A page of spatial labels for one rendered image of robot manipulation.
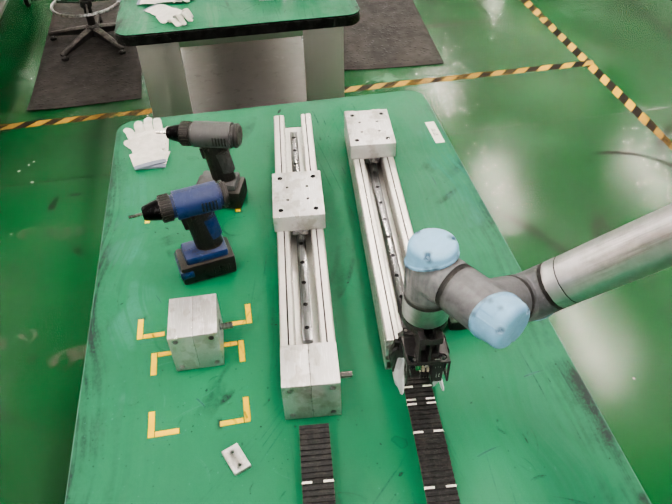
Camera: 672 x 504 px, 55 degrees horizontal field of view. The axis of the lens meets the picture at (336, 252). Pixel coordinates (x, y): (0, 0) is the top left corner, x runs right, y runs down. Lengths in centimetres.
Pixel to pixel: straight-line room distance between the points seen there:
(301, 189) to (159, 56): 138
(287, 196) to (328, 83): 141
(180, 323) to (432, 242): 52
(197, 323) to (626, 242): 73
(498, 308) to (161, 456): 63
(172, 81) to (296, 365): 181
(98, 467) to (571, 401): 83
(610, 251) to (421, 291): 26
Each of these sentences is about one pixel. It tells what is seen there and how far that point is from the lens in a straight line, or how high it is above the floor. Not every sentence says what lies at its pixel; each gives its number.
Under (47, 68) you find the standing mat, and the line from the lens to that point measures 433.
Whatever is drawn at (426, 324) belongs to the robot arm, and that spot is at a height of 102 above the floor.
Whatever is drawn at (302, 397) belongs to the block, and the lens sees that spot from 113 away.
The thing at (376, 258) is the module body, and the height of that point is 86.
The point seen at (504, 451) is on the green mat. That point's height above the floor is 78.
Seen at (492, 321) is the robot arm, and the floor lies 112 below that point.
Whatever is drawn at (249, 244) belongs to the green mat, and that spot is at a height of 78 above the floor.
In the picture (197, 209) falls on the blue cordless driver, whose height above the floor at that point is 97.
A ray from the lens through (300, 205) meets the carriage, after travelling 139.
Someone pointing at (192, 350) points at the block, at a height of 83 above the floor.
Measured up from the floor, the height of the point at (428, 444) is 81.
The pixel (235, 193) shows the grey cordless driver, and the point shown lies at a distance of 157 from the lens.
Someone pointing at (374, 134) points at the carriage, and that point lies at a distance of 161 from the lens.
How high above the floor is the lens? 177
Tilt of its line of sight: 43 degrees down
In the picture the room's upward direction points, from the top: 2 degrees counter-clockwise
